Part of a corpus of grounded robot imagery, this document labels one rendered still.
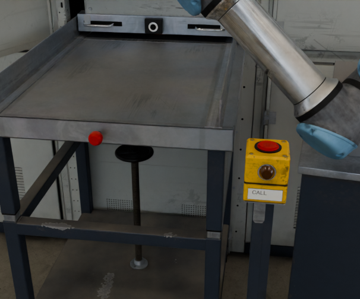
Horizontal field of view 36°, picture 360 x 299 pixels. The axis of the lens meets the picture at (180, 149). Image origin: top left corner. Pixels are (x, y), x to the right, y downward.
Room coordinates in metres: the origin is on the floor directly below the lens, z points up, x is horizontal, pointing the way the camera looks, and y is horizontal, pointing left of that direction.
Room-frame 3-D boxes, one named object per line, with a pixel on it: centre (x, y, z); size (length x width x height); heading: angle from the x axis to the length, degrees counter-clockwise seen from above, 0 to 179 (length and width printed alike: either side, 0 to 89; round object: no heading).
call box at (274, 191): (0.91, -0.16, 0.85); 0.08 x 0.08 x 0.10; 82
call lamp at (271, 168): (0.86, -0.16, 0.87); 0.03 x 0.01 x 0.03; 82
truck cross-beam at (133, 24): (1.88, 0.08, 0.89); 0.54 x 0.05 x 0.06; 82
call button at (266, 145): (0.91, -0.16, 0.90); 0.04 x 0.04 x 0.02
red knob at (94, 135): (1.13, 0.19, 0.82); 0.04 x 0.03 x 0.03; 172
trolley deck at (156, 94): (1.49, 0.14, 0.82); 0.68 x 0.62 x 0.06; 172
